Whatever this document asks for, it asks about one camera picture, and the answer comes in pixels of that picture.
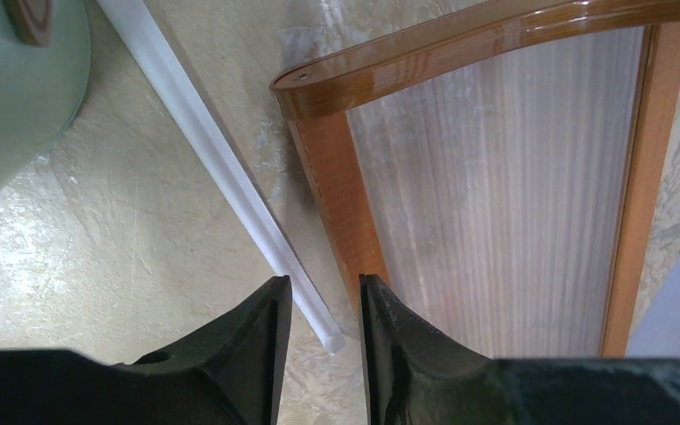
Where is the green straw holder cup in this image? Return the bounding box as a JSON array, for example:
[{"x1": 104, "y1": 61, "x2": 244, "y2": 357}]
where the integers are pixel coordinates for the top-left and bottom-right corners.
[{"x1": 0, "y1": 1, "x2": 91, "y2": 189}]

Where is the wooden shelf rack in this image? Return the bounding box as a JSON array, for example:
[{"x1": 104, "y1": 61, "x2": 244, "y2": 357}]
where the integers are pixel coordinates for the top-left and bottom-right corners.
[{"x1": 271, "y1": 1, "x2": 680, "y2": 357}]

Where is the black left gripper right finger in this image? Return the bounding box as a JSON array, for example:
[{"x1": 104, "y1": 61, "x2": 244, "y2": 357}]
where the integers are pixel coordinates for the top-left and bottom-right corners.
[{"x1": 359, "y1": 274, "x2": 496, "y2": 424}]

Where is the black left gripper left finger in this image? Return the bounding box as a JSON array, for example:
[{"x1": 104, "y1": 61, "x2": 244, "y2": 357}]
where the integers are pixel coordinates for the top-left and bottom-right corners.
[{"x1": 119, "y1": 276, "x2": 292, "y2": 424}]

